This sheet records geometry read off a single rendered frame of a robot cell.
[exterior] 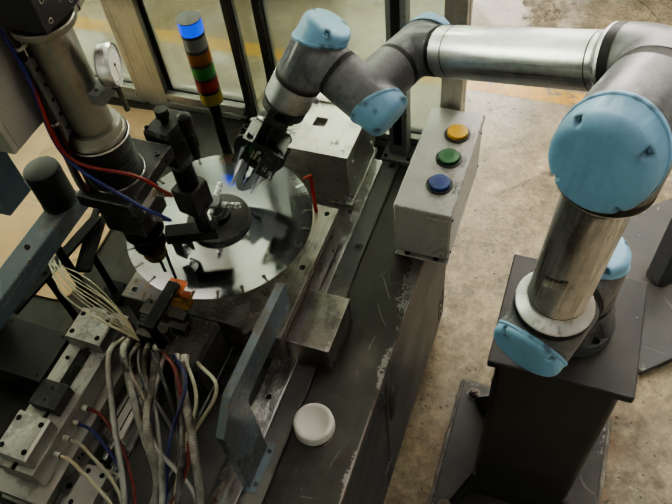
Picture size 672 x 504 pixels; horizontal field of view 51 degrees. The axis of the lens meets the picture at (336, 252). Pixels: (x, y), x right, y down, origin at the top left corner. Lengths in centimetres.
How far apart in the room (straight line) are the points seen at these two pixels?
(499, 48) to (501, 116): 184
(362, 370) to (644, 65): 72
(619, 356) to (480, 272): 104
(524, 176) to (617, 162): 185
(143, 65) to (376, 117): 88
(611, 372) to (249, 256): 65
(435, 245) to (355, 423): 37
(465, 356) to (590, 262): 125
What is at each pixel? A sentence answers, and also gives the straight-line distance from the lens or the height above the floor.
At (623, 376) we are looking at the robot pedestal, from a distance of 132.
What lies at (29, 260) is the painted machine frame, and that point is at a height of 104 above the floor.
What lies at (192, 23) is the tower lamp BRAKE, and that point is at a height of 116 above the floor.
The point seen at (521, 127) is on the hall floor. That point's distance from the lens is 278.
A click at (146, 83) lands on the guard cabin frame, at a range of 181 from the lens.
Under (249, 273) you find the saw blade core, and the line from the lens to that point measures 117.
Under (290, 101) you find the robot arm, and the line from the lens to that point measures 107.
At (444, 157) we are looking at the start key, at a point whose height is 91.
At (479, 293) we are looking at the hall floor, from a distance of 227.
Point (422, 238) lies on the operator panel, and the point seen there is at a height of 82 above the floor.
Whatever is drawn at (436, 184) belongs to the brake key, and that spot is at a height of 91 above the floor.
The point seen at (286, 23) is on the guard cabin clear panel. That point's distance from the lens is 151.
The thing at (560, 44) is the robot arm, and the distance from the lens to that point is 94.
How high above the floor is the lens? 188
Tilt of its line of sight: 52 degrees down
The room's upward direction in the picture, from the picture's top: 8 degrees counter-clockwise
